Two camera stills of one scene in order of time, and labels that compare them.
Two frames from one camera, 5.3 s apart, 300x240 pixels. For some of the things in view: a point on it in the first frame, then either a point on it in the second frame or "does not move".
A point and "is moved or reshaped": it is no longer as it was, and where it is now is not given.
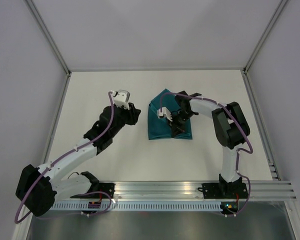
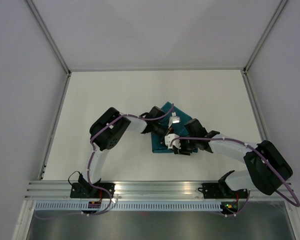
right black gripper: [175, 128] → [184, 151]
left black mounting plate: [108, 188] does not move
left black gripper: [133, 113] → [171, 130]
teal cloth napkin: [159, 128] is moved or reshaped
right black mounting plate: [224, 190] does not move
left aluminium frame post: [49, 36] does not move
